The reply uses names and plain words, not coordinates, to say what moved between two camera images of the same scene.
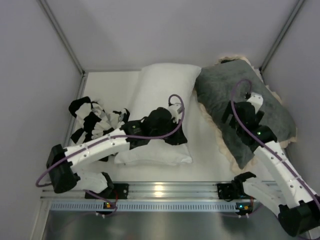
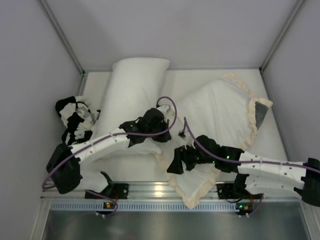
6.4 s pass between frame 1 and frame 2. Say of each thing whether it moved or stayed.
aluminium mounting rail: stayed
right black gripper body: moved
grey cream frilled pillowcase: moved
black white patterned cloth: moved
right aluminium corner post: stayed
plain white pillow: moved
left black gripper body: stayed
